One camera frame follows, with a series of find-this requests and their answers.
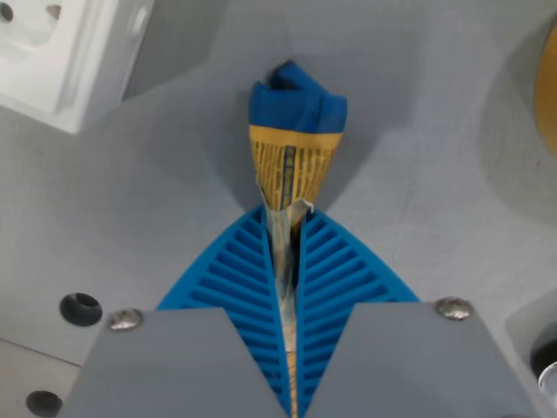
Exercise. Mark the blue and yellow bag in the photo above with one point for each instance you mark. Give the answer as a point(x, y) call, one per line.
point(296, 130)

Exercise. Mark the white wall socket box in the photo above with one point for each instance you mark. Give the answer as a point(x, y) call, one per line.
point(65, 56)

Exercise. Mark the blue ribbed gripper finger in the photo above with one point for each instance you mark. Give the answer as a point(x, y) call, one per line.
point(183, 361)
point(391, 361)

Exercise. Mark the beige adhesive tape roll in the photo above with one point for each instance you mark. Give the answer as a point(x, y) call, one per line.
point(549, 96)

